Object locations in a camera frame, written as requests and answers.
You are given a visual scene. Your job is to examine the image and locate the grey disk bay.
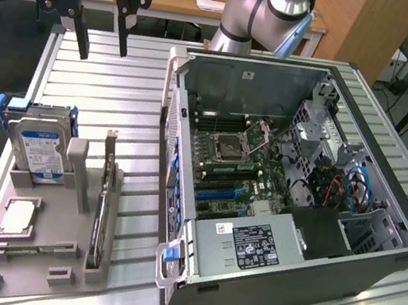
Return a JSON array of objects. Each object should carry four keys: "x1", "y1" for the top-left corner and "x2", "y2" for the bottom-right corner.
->
[{"x1": 332, "y1": 202, "x2": 408, "y2": 264}]

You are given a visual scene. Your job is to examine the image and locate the green motherboard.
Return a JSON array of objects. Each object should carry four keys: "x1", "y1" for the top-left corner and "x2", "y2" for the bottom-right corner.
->
[{"x1": 173, "y1": 95, "x2": 314, "y2": 237}]

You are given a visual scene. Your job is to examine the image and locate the silver CPU chip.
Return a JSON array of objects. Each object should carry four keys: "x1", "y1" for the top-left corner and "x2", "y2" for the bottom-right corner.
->
[{"x1": 0, "y1": 198, "x2": 38, "y2": 240}]

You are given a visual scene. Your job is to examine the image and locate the wooden cabinet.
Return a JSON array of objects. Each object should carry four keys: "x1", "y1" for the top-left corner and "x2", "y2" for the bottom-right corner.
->
[{"x1": 300, "y1": 0, "x2": 408, "y2": 95}]

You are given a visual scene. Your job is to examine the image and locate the blue wire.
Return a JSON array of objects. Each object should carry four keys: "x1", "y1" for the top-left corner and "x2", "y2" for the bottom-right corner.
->
[{"x1": 338, "y1": 163, "x2": 378, "y2": 216}]

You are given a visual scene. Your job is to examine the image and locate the metal socket cover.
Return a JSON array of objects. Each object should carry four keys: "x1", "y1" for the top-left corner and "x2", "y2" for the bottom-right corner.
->
[{"x1": 241, "y1": 116, "x2": 276, "y2": 159}]

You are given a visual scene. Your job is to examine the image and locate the installed green RAM stick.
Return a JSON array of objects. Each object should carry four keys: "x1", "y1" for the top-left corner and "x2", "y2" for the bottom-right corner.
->
[{"x1": 204, "y1": 155, "x2": 260, "y2": 183}]

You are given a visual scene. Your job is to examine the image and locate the hard disk with blue caddy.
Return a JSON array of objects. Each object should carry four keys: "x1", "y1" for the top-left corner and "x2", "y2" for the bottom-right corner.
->
[{"x1": 0, "y1": 92, "x2": 86, "y2": 190}]

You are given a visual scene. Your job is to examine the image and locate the blue case latch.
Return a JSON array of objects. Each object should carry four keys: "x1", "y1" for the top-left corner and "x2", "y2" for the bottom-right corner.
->
[{"x1": 160, "y1": 247, "x2": 181, "y2": 265}]

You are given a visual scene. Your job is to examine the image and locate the grey power supply unit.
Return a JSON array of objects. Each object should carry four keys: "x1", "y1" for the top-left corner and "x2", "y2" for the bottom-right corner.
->
[{"x1": 186, "y1": 198, "x2": 314, "y2": 293}]

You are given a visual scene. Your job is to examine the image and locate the CPU socket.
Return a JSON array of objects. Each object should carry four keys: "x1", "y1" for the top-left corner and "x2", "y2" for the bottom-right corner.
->
[{"x1": 206, "y1": 129, "x2": 250, "y2": 167}]

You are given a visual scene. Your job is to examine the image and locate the red wire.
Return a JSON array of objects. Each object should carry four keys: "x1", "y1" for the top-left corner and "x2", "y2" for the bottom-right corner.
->
[{"x1": 324, "y1": 172, "x2": 344, "y2": 209}]

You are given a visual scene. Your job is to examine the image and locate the black open PC case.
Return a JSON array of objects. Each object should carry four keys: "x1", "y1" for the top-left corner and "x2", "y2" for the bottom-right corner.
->
[{"x1": 124, "y1": 36, "x2": 408, "y2": 305}]

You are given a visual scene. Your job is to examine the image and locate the black graphics card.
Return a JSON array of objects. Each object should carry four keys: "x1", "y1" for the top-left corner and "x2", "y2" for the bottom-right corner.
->
[{"x1": 82, "y1": 127, "x2": 129, "y2": 274}]

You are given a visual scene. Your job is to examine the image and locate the black expansion slot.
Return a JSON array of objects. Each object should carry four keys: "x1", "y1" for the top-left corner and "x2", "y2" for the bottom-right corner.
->
[{"x1": 195, "y1": 174, "x2": 236, "y2": 197}]

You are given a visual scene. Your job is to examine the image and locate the grey parts rack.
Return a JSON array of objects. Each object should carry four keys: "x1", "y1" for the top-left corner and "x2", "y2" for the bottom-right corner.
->
[{"x1": 0, "y1": 123, "x2": 133, "y2": 305}]

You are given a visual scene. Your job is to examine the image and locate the blue expansion slot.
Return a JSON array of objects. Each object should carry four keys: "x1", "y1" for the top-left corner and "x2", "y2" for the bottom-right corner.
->
[{"x1": 194, "y1": 182, "x2": 238, "y2": 207}]

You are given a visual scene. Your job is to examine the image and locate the metal drive cage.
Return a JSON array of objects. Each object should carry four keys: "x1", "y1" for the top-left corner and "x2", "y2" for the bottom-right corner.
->
[{"x1": 288, "y1": 96, "x2": 356, "y2": 167}]

